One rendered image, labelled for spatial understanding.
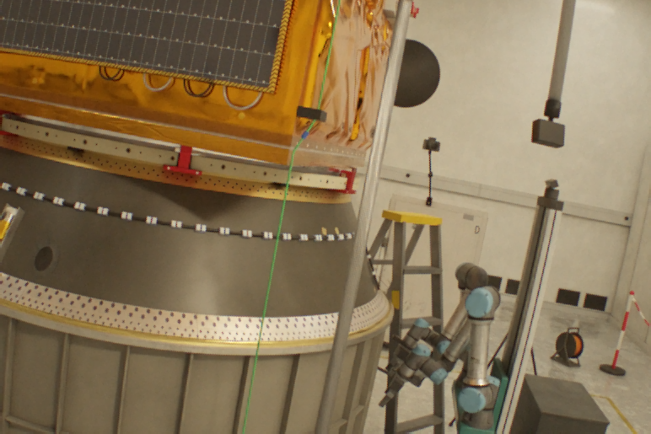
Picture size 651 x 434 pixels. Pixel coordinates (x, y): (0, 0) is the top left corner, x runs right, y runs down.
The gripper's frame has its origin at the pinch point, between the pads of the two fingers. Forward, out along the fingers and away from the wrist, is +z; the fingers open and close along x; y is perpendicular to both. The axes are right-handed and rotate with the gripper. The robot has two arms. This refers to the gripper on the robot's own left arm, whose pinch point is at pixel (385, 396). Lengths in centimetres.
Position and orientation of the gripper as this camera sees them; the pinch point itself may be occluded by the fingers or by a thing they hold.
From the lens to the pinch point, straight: 303.4
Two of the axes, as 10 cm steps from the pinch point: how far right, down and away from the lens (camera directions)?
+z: -5.2, 8.2, 2.6
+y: -8.1, -5.6, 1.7
